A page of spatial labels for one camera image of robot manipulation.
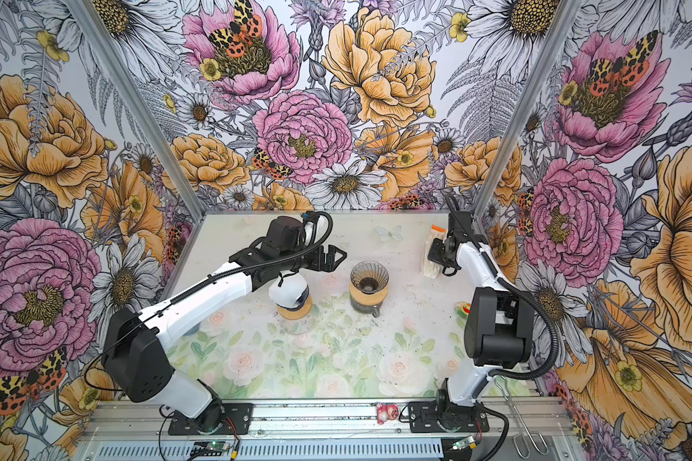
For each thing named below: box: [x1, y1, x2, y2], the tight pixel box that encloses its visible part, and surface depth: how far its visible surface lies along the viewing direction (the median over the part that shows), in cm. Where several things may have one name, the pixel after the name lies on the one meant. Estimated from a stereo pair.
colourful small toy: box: [454, 301, 472, 321], surface depth 95 cm
